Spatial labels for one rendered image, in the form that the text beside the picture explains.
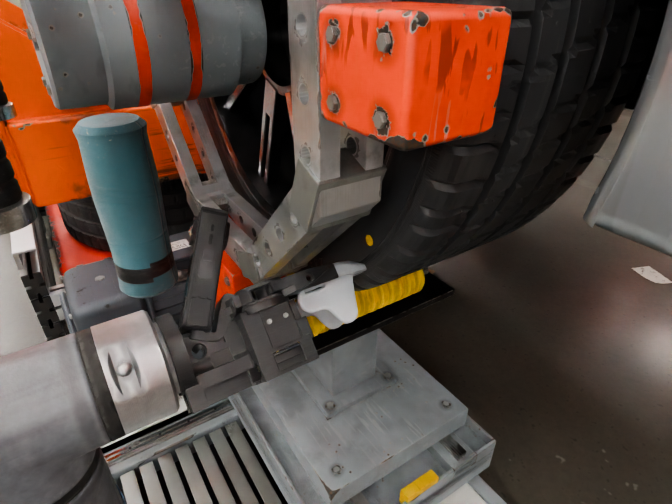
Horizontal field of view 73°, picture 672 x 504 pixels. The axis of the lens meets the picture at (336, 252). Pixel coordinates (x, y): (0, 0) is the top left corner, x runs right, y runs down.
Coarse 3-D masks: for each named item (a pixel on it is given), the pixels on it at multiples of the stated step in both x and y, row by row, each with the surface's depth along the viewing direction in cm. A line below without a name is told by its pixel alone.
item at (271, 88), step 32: (288, 64) 62; (224, 96) 75; (256, 96) 78; (288, 96) 56; (224, 128) 74; (256, 128) 76; (288, 128) 79; (256, 160) 74; (288, 160) 76; (256, 192) 70
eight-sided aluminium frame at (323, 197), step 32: (288, 0) 31; (320, 0) 28; (352, 0) 32; (384, 0) 30; (288, 32) 32; (192, 128) 74; (320, 128) 32; (192, 160) 70; (320, 160) 33; (352, 160) 36; (192, 192) 68; (224, 192) 69; (288, 192) 39; (320, 192) 35; (352, 192) 36; (256, 224) 61; (288, 224) 41; (320, 224) 38; (352, 224) 43; (256, 256) 52; (288, 256) 46
